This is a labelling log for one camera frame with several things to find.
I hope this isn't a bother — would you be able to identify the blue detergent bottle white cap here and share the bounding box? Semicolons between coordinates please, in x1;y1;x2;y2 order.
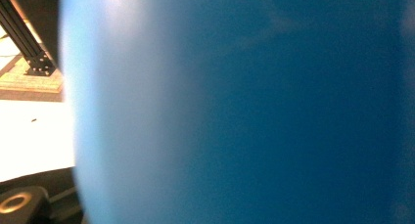
59;0;415;224

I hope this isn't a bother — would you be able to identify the black metal frame stand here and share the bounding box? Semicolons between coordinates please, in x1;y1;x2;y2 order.
0;0;62;77

